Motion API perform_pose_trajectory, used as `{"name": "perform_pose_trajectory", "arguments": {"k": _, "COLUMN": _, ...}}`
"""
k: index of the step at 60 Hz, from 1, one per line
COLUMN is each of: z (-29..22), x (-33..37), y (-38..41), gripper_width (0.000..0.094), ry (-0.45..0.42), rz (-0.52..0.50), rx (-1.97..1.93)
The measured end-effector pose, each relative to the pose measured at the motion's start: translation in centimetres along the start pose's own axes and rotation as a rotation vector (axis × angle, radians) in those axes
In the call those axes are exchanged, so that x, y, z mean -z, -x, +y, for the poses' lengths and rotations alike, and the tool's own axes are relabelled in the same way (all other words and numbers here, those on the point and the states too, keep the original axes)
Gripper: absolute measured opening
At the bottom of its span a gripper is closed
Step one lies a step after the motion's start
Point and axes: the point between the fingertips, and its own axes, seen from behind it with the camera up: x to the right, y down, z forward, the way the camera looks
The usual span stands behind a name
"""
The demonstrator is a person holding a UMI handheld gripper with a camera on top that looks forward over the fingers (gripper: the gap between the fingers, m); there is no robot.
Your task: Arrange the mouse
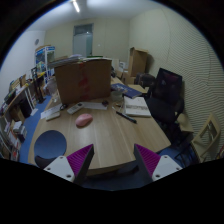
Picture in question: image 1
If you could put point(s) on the beige wooden chair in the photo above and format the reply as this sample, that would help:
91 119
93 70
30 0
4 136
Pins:
203 142

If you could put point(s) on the ceiling fluorescent light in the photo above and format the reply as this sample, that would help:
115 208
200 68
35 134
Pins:
76 6

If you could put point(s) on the clear glass jar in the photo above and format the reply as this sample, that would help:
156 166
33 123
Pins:
116 96

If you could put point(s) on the large brown cardboard box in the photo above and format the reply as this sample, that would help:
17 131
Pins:
84 81

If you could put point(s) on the white remote control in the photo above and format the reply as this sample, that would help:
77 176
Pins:
75 108

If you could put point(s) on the tall open cardboard box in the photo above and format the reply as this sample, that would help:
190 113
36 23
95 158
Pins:
137 61

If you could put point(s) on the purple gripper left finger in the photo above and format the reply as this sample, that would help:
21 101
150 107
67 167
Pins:
74 167

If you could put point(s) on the side shelf with clutter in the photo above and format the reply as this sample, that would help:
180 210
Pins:
18 106

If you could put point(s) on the pink computer mouse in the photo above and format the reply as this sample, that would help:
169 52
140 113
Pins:
83 120

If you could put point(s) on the white paper sheet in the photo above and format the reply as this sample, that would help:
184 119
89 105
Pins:
93 105

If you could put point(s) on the blue white display cabinet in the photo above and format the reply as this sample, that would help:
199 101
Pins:
43 57

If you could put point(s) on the black marker pen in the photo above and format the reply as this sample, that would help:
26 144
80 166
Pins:
126 117

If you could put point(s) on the black office chair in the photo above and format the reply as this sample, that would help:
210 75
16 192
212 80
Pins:
165 102

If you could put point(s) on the white open book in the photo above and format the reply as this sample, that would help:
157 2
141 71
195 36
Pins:
136 107

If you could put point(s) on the white door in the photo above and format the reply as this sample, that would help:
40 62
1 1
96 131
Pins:
82 44

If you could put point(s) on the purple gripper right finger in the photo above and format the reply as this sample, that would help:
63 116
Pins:
153 165

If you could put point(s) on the dark blue book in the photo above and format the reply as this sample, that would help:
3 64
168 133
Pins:
125 90

